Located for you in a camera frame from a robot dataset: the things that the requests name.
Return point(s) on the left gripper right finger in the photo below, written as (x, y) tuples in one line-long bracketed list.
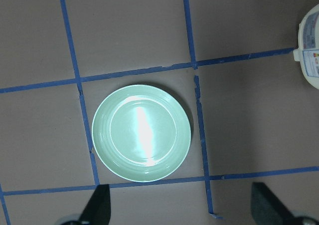
[(266, 208)]

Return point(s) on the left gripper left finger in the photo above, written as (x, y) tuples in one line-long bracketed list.
[(98, 208)]

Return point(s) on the left green plate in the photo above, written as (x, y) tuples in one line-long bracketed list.
[(141, 133)]

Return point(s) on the brown paper table mat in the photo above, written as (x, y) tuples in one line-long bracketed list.
[(229, 63)]

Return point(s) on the white rice cooker orange handle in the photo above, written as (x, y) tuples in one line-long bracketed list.
[(307, 53)]

